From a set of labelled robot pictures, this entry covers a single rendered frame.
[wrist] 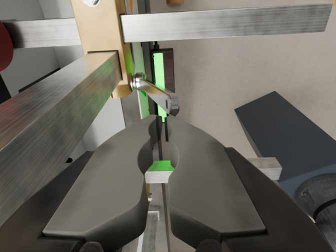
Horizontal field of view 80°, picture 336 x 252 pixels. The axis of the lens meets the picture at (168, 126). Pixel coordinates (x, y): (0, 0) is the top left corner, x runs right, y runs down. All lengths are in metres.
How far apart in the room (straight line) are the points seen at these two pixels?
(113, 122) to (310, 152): 0.72
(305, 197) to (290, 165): 0.12
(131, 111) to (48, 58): 0.22
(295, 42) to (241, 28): 1.04
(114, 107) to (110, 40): 0.34
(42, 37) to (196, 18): 0.19
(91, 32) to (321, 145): 0.86
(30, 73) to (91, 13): 0.26
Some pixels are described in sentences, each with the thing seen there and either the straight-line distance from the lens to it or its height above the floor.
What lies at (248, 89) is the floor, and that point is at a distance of 1.29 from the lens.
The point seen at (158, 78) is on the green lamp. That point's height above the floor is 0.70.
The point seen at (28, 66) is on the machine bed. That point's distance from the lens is 0.50.
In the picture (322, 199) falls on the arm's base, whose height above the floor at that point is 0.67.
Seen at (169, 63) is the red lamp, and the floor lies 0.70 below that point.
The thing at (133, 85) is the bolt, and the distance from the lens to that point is 0.30.
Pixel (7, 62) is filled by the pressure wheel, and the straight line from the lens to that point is 0.32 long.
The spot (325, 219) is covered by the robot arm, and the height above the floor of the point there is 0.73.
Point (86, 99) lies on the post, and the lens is 0.17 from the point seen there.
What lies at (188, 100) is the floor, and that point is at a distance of 1.23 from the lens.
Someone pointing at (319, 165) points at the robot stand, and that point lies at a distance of 0.89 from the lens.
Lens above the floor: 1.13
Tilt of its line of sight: 59 degrees down
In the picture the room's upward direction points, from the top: 179 degrees counter-clockwise
